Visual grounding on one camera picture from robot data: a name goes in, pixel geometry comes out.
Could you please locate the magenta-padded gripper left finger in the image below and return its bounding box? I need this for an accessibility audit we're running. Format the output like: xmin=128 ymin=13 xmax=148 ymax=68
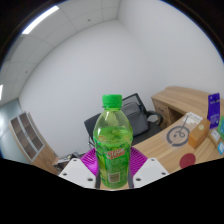
xmin=58 ymin=148 xmax=100 ymax=189

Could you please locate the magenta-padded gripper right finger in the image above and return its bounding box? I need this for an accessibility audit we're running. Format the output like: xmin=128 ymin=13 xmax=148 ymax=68
xmin=127 ymin=146 xmax=170 ymax=189

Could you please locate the green drink bottle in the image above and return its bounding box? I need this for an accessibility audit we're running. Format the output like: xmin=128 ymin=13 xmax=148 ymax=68
xmin=92 ymin=94 xmax=134 ymax=190

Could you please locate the large dark brown box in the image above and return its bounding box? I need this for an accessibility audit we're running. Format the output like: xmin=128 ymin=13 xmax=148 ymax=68
xmin=58 ymin=153 xmax=81 ymax=166

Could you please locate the flat round red coaster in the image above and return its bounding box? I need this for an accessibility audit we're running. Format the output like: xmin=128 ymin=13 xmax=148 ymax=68
xmin=178 ymin=152 xmax=197 ymax=169

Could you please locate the grey backpack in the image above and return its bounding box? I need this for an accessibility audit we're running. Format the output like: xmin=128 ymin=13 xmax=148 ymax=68
xmin=121 ymin=101 xmax=150 ymax=136

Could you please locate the wooden shelf cabinet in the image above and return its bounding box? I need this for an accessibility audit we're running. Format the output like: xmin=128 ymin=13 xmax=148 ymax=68
xmin=8 ymin=111 xmax=60 ymax=175

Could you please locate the black mesh office chair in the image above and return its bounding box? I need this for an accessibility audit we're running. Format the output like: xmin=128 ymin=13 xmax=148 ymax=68
xmin=121 ymin=92 xmax=164 ymax=138

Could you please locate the small tan bar box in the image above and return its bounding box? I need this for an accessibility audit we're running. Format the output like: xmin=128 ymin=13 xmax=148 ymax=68
xmin=209 ymin=128 xmax=222 ymax=148

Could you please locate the small blue white box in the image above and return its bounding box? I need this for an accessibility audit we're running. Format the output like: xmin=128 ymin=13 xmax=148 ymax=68
xmin=216 ymin=141 xmax=224 ymax=156

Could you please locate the wooden side desk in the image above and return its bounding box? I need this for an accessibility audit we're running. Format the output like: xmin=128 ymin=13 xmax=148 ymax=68
xmin=150 ymin=85 xmax=224 ymax=131

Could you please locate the purple standing package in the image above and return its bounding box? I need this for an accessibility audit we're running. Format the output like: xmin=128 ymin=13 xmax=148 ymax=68
xmin=206 ymin=92 xmax=221 ymax=130

